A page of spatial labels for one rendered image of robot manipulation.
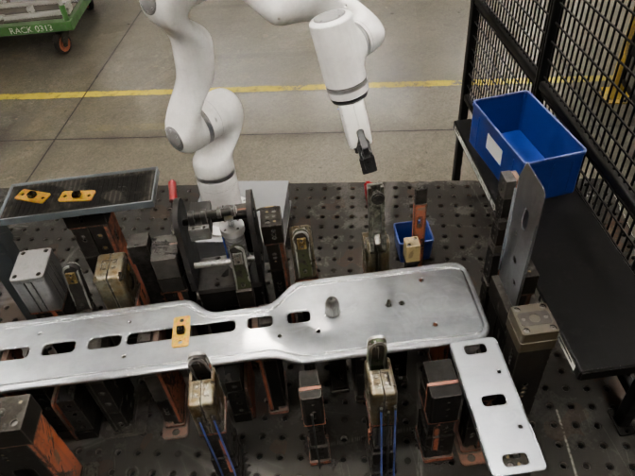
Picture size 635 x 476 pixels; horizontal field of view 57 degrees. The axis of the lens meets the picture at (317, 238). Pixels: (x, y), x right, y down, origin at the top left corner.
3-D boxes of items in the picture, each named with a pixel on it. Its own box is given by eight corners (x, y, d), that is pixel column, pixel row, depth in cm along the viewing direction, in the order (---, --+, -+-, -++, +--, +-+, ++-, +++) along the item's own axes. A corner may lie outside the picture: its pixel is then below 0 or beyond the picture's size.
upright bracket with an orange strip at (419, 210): (407, 329, 164) (415, 190, 129) (406, 325, 165) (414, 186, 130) (418, 327, 164) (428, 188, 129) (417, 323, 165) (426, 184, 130)
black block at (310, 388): (305, 475, 136) (293, 410, 116) (301, 433, 144) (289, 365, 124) (340, 470, 136) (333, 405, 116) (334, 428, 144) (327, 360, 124)
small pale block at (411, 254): (402, 342, 161) (405, 247, 135) (399, 331, 163) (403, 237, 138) (414, 340, 161) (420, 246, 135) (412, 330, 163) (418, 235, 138)
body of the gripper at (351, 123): (327, 85, 123) (339, 131, 130) (334, 106, 115) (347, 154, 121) (361, 75, 122) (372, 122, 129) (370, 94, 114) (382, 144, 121)
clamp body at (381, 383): (364, 484, 133) (361, 405, 109) (356, 436, 142) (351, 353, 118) (403, 480, 134) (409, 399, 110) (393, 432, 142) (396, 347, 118)
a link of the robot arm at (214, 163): (186, 174, 176) (167, 105, 159) (231, 144, 185) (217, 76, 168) (214, 189, 170) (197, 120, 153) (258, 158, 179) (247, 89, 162)
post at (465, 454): (461, 467, 135) (475, 400, 115) (448, 423, 143) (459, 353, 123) (489, 463, 135) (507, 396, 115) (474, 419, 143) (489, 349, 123)
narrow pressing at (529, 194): (513, 314, 128) (543, 193, 104) (496, 275, 136) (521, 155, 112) (516, 314, 128) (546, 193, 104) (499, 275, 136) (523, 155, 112)
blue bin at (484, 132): (516, 205, 148) (524, 163, 139) (467, 140, 170) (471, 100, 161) (576, 193, 150) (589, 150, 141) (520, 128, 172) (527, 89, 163)
